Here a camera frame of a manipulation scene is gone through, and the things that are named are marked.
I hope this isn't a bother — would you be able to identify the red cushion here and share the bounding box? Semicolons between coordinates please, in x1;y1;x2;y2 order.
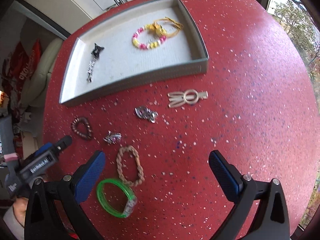
1;38;42;99

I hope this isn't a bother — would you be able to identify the small silver crystal brooch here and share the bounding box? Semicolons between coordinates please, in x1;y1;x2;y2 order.
103;131;122;145

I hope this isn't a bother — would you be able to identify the green plastic bangle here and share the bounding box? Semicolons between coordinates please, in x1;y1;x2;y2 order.
96;178;137;218

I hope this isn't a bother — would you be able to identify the brown spiral hair tie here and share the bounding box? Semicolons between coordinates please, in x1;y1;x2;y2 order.
71;116;94;141

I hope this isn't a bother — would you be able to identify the left hand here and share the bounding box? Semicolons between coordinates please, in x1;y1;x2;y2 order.
12;197;28;227

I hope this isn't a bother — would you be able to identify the black hair tie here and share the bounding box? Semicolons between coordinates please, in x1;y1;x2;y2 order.
90;43;105;59

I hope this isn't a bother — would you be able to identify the cream leather sofa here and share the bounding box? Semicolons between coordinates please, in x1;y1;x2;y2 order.
20;38;63;107

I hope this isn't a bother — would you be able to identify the pink yellow beaded bracelet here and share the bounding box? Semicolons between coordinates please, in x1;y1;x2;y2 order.
132;24;168;50

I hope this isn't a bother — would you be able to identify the tan braided bracelet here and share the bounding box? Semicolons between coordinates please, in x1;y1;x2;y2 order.
116;145;145;188

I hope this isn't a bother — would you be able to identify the silver swirl brooch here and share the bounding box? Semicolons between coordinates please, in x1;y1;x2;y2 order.
135;106;158;124

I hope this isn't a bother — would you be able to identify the grey jewelry tray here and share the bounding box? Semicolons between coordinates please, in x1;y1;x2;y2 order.
59;0;209;106

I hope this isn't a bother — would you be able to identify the silver star hair clip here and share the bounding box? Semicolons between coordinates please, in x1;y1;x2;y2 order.
87;57;98;82

